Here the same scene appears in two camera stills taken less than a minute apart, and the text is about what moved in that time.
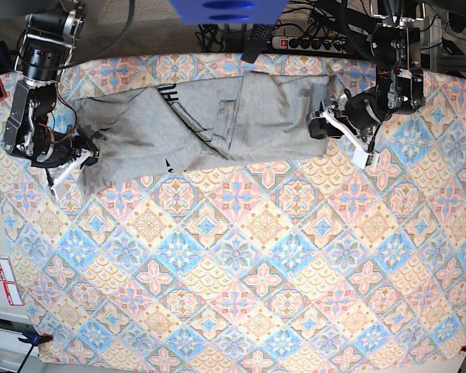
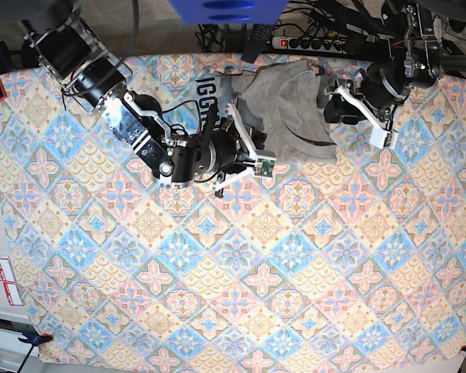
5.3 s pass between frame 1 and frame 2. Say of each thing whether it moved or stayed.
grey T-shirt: moved
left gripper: moved
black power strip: stayed
